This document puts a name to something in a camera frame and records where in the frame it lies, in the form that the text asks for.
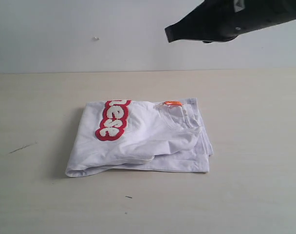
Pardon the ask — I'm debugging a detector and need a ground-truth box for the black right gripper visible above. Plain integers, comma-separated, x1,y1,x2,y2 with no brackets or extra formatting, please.
165,0,296,43

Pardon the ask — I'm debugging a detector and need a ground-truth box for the white t-shirt red patch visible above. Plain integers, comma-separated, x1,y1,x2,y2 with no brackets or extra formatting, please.
65,97,214,178

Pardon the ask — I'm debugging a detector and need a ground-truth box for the orange neck label tag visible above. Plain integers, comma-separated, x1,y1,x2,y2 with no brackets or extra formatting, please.
163,101,183,106

